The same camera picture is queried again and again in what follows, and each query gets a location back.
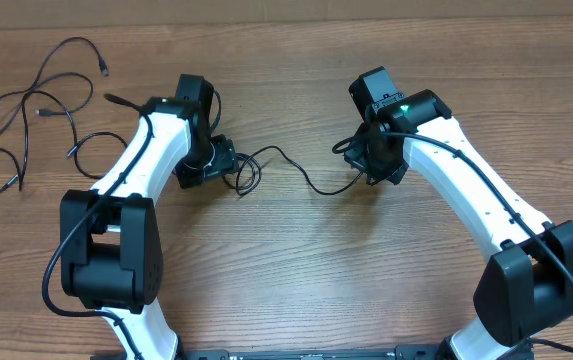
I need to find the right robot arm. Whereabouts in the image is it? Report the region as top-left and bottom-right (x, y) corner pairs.
(344, 67), (573, 359)

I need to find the black cable bundle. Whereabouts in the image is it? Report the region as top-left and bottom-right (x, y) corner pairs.
(221, 145), (367, 197)

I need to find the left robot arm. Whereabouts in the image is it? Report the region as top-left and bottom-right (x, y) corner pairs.
(54, 74), (238, 359)

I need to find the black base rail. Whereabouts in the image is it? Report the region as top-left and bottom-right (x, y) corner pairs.
(173, 344), (456, 360)

